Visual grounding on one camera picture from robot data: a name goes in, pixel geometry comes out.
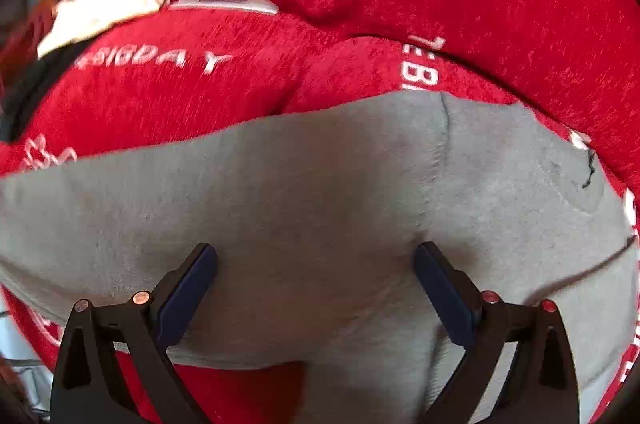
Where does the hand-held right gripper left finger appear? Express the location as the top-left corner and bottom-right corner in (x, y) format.
(50, 242), (219, 424)

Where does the cream cloth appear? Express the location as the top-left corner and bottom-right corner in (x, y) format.
(36, 0), (168, 58)

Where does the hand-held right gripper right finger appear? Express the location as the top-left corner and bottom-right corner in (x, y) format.
(412, 241), (582, 424)

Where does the grey small garment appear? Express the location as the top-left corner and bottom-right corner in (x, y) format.
(0, 90), (640, 424)

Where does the dark cloth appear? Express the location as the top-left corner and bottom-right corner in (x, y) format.
(0, 38), (98, 145)

